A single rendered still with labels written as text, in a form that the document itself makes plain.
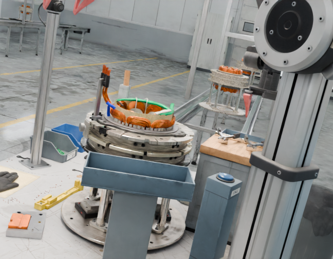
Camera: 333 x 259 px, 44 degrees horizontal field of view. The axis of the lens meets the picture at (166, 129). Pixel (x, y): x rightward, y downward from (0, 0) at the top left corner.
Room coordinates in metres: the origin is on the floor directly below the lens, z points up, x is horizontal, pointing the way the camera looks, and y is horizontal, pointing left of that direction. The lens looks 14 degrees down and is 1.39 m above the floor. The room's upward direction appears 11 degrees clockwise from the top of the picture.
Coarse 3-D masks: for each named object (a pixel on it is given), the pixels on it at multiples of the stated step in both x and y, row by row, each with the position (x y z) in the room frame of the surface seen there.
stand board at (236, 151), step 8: (216, 136) 1.35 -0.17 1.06; (208, 144) 1.22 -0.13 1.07; (216, 144) 1.24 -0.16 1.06; (224, 144) 1.26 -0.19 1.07; (232, 144) 1.28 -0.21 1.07; (240, 144) 1.30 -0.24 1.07; (208, 152) 1.20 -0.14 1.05; (216, 152) 1.19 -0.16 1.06; (224, 152) 1.18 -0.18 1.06; (232, 152) 1.19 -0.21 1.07; (240, 152) 1.21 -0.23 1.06; (248, 152) 1.22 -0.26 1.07; (232, 160) 1.18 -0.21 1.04; (240, 160) 1.17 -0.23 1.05; (248, 160) 1.16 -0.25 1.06
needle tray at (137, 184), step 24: (96, 168) 0.95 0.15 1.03; (120, 168) 0.95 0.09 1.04; (144, 168) 0.96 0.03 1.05; (168, 168) 0.97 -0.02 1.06; (120, 192) 0.86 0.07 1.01; (144, 192) 0.86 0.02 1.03; (168, 192) 0.86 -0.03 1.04; (192, 192) 0.87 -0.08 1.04; (120, 216) 0.87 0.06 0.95; (144, 216) 0.87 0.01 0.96; (120, 240) 0.87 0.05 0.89; (144, 240) 0.87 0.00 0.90
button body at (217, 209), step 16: (208, 192) 1.02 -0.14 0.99; (224, 192) 0.99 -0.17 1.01; (208, 208) 1.01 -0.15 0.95; (224, 208) 0.99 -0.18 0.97; (208, 224) 1.00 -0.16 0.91; (224, 224) 1.00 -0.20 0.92; (208, 240) 1.00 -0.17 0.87; (224, 240) 1.02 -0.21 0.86; (192, 256) 1.02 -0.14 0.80; (208, 256) 0.99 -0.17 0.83
